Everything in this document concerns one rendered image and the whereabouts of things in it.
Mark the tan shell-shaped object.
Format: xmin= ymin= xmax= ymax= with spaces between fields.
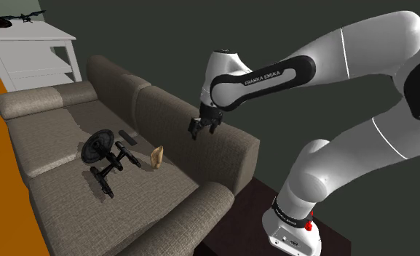
xmin=150 ymin=145 xmax=165 ymax=169

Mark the grey-brown fabric sofa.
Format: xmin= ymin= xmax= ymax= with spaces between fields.
xmin=0 ymin=55 xmax=261 ymax=256

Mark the black dragon figure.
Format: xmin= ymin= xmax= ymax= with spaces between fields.
xmin=1 ymin=9 xmax=47 ymax=24

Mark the black remote control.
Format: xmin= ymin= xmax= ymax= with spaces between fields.
xmin=118 ymin=129 xmax=138 ymax=146

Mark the dark robot stand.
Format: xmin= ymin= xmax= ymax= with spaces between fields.
xmin=193 ymin=176 xmax=352 ymax=256

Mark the white side table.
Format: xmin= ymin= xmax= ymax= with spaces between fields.
xmin=0 ymin=19 xmax=83 ymax=92

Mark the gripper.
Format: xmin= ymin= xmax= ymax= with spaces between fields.
xmin=188 ymin=104 xmax=224 ymax=141

